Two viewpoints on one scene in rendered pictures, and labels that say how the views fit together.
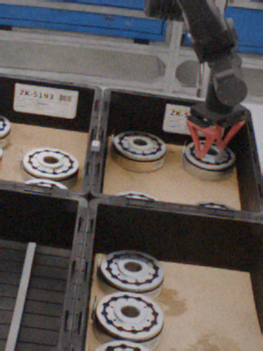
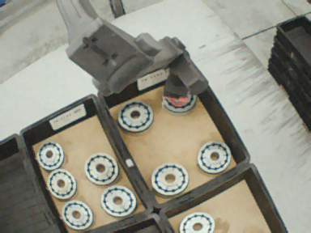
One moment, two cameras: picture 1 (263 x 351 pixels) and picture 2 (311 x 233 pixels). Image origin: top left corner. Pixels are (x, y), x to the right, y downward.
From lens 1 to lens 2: 1.03 m
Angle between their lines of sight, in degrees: 36
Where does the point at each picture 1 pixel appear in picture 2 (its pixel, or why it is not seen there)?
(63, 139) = (87, 130)
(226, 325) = (248, 220)
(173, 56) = not seen: outside the picture
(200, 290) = (229, 209)
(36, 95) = (62, 118)
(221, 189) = (198, 118)
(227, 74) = (195, 82)
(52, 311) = not seen: outside the picture
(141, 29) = not seen: outside the picture
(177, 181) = (170, 127)
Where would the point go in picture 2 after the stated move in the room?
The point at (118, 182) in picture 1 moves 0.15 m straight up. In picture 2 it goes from (139, 152) to (135, 128)
